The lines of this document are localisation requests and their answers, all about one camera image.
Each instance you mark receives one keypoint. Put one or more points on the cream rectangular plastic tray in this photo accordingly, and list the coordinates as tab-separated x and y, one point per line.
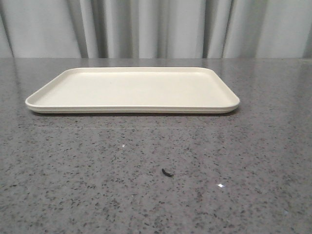
186	90

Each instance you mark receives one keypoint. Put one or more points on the grey pleated curtain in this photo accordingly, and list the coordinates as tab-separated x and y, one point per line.
148	29

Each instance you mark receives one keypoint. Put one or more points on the small black debris scrap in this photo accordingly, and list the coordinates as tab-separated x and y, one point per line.
168	174

